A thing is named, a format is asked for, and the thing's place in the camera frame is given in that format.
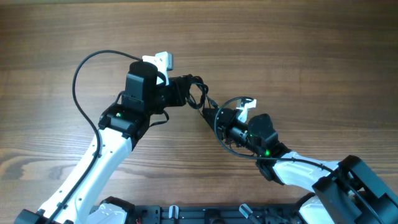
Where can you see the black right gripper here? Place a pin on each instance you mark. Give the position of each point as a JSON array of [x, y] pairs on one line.
[[224, 122]]

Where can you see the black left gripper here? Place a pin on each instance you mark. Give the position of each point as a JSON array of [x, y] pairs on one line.
[[178, 86]]

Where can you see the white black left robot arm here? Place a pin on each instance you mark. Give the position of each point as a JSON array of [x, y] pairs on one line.
[[148, 91]]

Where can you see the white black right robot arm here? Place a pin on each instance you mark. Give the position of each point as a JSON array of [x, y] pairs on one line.
[[346, 191]]

